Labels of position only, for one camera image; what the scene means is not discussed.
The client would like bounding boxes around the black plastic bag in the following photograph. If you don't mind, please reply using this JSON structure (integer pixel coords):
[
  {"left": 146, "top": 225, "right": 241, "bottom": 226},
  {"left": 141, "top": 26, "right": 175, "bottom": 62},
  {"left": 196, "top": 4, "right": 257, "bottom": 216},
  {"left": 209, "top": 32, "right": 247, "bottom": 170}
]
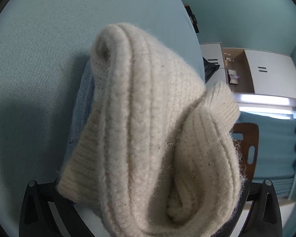
[{"left": 203, "top": 57, "right": 220, "bottom": 83}]

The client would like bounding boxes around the white and purple box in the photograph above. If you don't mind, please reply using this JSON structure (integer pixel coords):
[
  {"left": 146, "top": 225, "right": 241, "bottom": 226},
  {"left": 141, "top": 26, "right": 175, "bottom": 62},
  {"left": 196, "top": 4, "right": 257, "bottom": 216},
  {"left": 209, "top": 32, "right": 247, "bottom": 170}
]
[{"left": 228, "top": 69, "right": 240, "bottom": 84}]

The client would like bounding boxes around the blue curtain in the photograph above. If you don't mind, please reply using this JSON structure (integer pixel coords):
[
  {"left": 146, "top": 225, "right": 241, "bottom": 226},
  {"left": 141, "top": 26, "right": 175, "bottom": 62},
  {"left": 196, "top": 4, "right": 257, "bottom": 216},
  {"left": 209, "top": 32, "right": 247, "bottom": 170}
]
[{"left": 238, "top": 111, "right": 296, "bottom": 199}]

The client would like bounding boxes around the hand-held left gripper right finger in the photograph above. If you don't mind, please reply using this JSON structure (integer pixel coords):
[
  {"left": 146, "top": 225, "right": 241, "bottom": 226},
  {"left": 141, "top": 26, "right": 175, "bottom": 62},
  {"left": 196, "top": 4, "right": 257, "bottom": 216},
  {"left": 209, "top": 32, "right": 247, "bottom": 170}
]
[{"left": 227, "top": 179, "right": 283, "bottom": 237}]

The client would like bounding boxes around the grey and black box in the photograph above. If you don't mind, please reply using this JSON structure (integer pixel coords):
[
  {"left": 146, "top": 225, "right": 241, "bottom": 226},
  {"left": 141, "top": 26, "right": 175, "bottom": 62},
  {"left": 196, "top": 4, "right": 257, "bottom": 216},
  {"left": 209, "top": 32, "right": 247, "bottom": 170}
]
[{"left": 184, "top": 4, "right": 199, "bottom": 33}]

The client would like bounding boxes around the blue and white knit sweater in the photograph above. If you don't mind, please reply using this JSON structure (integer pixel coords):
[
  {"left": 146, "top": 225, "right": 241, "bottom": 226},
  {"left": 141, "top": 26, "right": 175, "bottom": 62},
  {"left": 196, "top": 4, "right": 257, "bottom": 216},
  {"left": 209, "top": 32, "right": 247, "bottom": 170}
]
[{"left": 57, "top": 22, "right": 249, "bottom": 237}]

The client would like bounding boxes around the brown wooden chair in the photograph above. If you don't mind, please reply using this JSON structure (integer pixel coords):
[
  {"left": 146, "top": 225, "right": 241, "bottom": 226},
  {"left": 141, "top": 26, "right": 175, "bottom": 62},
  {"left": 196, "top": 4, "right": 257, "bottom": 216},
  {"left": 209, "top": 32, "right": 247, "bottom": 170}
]
[{"left": 230, "top": 122, "right": 259, "bottom": 181}]

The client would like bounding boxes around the bed with blue sheet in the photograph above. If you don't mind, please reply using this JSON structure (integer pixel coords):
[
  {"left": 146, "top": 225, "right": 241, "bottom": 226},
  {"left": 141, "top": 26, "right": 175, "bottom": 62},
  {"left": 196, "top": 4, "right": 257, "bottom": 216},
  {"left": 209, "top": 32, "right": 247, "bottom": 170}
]
[{"left": 0, "top": 0, "right": 206, "bottom": 237}]

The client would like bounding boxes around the white upper cabinet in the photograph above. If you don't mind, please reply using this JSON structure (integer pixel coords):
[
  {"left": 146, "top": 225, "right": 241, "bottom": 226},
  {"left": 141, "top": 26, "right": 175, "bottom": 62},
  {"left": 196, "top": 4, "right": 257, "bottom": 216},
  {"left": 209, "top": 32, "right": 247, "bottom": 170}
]
[{"left": 244, "top": 49, "right": 296, "bottom": 102}]

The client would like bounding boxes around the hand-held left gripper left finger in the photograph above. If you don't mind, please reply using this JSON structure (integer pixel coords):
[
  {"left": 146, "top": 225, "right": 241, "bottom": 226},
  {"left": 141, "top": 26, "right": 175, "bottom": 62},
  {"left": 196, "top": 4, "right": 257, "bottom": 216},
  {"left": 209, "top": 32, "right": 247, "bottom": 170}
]
[{"left": 19, "top": 176, "right": 99, "bottom": 237}]

